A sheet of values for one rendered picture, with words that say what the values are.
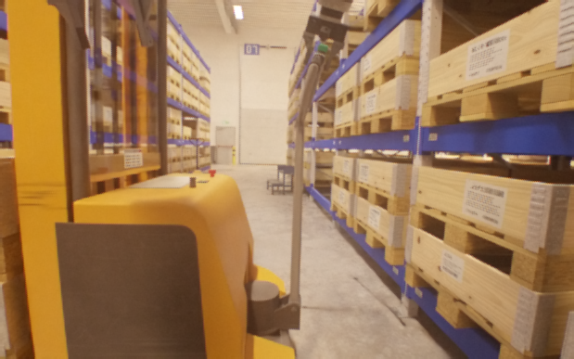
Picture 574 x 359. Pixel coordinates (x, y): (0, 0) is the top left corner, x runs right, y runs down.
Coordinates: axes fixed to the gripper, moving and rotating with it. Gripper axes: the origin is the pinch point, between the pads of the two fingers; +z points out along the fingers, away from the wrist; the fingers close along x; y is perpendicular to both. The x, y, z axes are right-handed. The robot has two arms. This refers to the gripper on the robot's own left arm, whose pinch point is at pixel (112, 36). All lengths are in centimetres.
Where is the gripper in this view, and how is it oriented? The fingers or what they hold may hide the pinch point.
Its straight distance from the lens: 69.6
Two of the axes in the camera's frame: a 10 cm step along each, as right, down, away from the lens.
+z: 0.1, 8.6, 5.1
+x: -10.0, 0.1, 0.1
